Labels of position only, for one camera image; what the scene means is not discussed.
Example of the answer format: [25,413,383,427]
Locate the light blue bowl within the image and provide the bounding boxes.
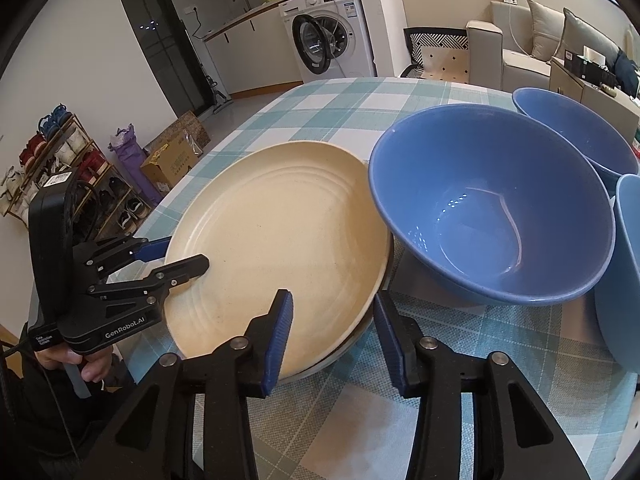
[594,174,640,374]

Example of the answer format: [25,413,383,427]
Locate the cream plate back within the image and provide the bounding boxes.
[164,141,390,378]

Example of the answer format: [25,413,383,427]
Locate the cream plate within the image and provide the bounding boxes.
[164,141,390,378]
[276,238,396,386]

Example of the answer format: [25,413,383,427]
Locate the large blue bowl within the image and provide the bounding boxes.
[369,103,615,307]

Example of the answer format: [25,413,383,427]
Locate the blue bowl back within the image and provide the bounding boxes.
[512,87,639,195]

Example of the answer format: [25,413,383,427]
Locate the kitchen counter cabinets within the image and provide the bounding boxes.
[205,0,304,99]

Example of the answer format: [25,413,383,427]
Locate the black kitchen faucet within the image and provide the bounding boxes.
[232,0,252,12]

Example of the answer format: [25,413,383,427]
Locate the person's left hand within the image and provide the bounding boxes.
[35,344,113,382]

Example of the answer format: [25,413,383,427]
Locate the cardboard box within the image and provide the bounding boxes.
[140,131,202,195]

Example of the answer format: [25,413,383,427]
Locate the purple bag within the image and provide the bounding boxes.
[108,124,162,206]

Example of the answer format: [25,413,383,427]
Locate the wooden shoe rack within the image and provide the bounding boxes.
[1,104,152,243]

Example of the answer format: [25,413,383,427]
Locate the brown patterned box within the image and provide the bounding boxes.
[144,110,210,154]

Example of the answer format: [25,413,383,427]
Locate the green checkered tablecloth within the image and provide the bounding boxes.
[140,78,638,479]

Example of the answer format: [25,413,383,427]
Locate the white washing machine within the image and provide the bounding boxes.
[279,0,376,82]

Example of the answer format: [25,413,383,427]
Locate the beige bedside cabinet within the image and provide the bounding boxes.
[549,58,639,145]

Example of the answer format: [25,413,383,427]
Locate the black patterned folded mat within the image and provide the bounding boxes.
[401,27,470,84]

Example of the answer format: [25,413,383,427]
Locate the black organizer box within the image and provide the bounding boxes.
[564,49,620,88]

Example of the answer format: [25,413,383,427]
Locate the dark blue clothing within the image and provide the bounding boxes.
[614,50,639,98]

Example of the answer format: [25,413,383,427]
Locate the beige sofa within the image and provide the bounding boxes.
[466,1,551,92]

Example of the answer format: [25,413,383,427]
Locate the bed with beige headboard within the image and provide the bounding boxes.
[624,26,639,66]

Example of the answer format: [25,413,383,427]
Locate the grey cushion right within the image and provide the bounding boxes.
[558,8,620,72]

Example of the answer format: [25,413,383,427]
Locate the grey cushion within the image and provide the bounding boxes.
[558,8,620,72]
[527,0,565,62]

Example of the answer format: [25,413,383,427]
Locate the grey cushion left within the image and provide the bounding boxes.
[527,0,565,62]

